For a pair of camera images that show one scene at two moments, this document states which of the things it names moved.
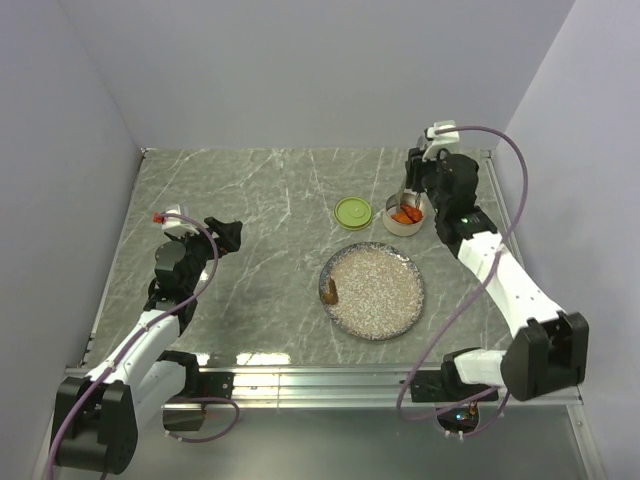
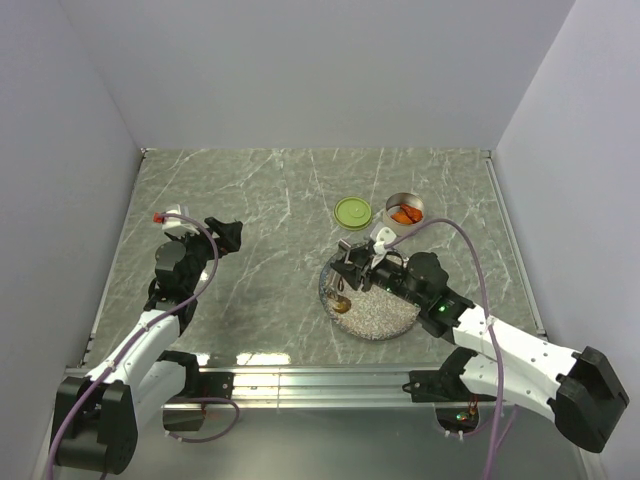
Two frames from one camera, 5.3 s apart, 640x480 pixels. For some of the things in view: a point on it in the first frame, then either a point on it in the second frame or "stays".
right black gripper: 415,167 → 353,273
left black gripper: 228,233 stays
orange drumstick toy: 414,214 stays
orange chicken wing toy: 401,217 stays
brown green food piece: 330,297 → 343,304
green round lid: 353,213 stays
